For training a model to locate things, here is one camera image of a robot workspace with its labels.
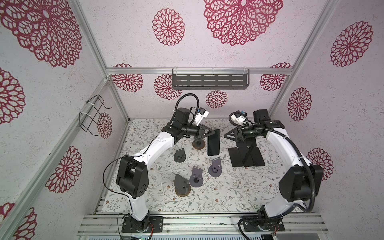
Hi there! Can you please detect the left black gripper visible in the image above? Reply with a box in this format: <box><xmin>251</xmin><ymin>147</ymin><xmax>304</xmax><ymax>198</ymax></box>
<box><xmin>182</xmin><ymin>123</ymin><xmax>215</xmax><ymax>139</ymax></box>

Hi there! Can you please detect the black phone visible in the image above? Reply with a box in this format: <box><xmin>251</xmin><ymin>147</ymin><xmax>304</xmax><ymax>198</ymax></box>
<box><xmin>207</xmin><ymin>129</ymin><xmax>221</xmax><ymax>156</ymax></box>
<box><xmin>239</xmin><ymin>142</ymin><xmax>256</xmax><ymax>167</ymax></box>
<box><xmin>250</xmin><ymin>142</ymin><xmax>266</xmax><ymax>167</ymax></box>
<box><xmin>228</xmin><ymin>148</ymin><xmax>243</xmax><ymax>168</ymax></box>

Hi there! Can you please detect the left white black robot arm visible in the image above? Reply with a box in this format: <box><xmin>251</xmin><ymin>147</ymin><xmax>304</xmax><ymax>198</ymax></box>
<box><xmin>116</xmin><ymin>108</ymin><xmax>215</xmax><ymax>223</ymax></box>

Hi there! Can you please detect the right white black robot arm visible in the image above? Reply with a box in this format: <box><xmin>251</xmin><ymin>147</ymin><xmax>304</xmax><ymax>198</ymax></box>
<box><xmin>228</xmin><ymin>110</ymin><xmax>324</xmax><ymax>221</ymax></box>

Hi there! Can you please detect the back wooden base stand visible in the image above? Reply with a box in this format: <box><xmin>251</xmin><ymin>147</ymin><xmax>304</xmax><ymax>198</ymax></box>
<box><xmin>192</xmin><ymin>138</ymin><xmax>206</xmax><ymax>150</ymax></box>

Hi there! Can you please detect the dark left phone stand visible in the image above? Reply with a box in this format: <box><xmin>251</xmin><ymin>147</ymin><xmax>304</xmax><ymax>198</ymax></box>
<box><xmin>174</xmin><ymin>148</ymin><xmax>187</xmax><ymax>163</ymax></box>

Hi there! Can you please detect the grey round right stand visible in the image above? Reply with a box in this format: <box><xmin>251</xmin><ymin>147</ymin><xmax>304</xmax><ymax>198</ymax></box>
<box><xmin>208</xmin><ymin>157</ymin><xmax>222</xmax><ymax>178</ymax></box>

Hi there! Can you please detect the grey round phone stand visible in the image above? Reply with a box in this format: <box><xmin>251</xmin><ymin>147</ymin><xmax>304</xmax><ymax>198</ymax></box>
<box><xmin>189</xmin><ymin>167</ymin><xmax>203</xmax><ymax>188</ymax></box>

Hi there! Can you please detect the wooden base phone stand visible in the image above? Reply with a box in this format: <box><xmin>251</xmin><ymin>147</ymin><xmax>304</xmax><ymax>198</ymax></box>
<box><xmin>174</xmin><ymin>174</ymin><xmax>191</xmax><ymax>197</ymax></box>

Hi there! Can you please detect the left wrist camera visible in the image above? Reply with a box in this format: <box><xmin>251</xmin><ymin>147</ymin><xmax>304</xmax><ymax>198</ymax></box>
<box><xmin>193</xmin><ymin>108</ymin><xmax>209</xmax><ymax>127</ymax></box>

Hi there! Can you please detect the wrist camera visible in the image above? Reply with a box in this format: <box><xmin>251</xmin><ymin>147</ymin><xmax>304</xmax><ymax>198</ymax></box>
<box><xmin>231</xmin><ymin>111</ymin><xmax>250</xmax><ymax>126</ymax></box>
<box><xmin>193</xmin><ymin>108</ymin><xmax>209</xmax><ymax>127</ymax></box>

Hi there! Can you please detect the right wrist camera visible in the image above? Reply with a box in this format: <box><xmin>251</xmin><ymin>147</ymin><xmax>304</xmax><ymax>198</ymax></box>
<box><xmin>231</xmin><ymin>111</ymin><xmax>250</xmax><ymax>126</ymax></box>

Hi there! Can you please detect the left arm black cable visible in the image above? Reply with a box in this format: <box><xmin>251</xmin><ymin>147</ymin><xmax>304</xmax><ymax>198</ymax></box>
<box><xmin>102</xmin><ymin>92</ymin><xmax>201</xmax><ymax>240</ymax></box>

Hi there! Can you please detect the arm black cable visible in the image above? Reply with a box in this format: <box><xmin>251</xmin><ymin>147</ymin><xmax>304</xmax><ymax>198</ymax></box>
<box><xmin>228</xmin><ymin>111</ymin><xmax>317</xmax><ymax>240</ymax></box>
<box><xmin>102</xmin><ymin>92</ymin><xmax>201</xmax><ymax>240</ymax></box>

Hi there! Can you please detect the dark grey wall shelf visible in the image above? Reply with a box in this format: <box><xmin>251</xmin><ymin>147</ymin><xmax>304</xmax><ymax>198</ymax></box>
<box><xmin>171</xmin><ymin>69</ymin><xmax>250</xmax><ymax>90</ymax></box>

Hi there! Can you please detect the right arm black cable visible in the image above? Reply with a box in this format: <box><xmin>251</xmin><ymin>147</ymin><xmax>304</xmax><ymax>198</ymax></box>
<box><xmin>228</xmin><ymin>111</ymin><xmax>317</xmax><ymax>240</ymax></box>

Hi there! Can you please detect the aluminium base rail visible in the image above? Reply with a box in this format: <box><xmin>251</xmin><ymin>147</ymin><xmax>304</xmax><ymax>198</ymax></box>
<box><xmin>76</xmin><ymin>213</ymin><xmax>329</xmax><ymax>237</ymax></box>

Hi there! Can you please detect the black wire wall rack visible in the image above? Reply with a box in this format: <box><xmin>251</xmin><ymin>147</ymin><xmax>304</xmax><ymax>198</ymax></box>
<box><xmin>78</xmin><ymin>95</ymin><xmax>113</xmax><ymax>139</ymax></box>

